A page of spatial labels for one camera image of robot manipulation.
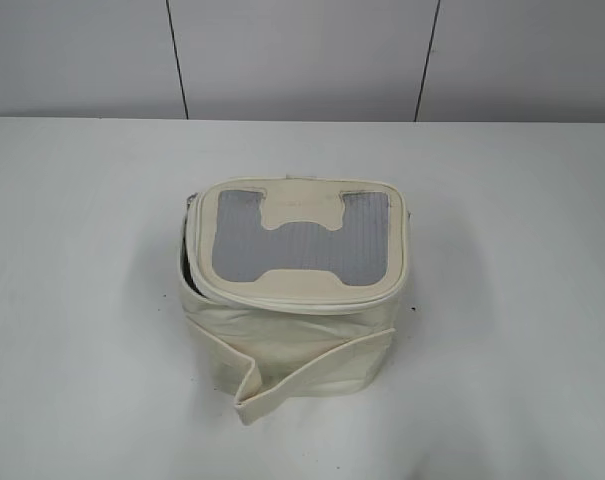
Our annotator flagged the cream zippered lunch bag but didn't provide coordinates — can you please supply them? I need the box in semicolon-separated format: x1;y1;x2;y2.
178;177;410;425

